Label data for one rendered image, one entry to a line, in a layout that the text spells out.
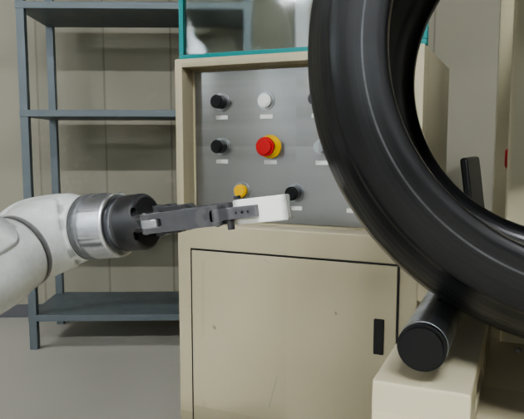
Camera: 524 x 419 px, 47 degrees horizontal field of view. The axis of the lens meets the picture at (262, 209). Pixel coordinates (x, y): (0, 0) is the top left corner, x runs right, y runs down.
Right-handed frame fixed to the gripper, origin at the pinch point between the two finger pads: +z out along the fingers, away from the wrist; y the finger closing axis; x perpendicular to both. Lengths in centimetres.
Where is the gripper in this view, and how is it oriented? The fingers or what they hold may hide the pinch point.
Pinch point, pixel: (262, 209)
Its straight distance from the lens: 72.5
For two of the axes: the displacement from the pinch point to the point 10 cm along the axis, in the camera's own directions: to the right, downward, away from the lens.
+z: 9.1, -0.9, -4.1
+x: 1.3, 9.9, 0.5
